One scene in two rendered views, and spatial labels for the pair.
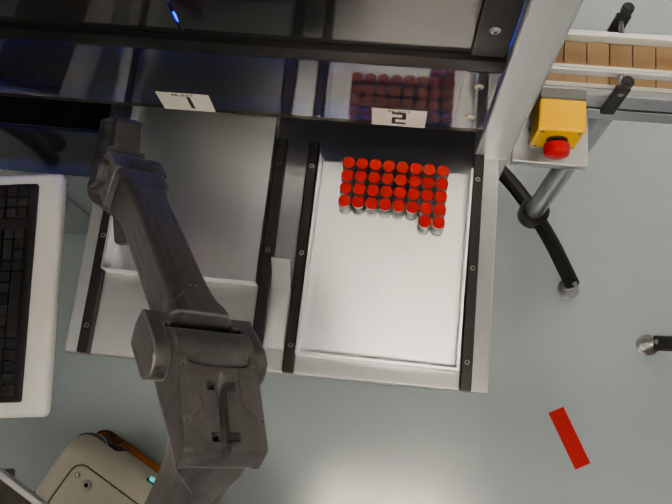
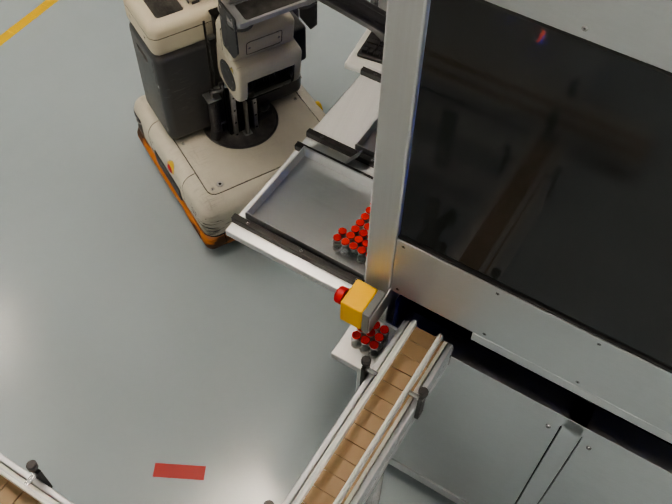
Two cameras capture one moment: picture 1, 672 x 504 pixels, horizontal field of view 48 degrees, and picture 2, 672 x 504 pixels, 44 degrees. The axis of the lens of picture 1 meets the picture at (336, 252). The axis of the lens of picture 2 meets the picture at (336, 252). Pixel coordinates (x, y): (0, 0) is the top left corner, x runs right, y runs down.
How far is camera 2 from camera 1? 1.51 m
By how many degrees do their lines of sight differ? 41
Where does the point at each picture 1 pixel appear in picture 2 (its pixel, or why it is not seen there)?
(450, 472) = (207, 376)
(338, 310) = (317, 181)
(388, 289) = (315, 209)
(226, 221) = not seen: hidden behind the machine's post
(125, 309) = (376, 94)
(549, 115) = (362, 287)
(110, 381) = not seen: hidden behind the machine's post
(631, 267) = not seen: outside the picture
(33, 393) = (358, 61)
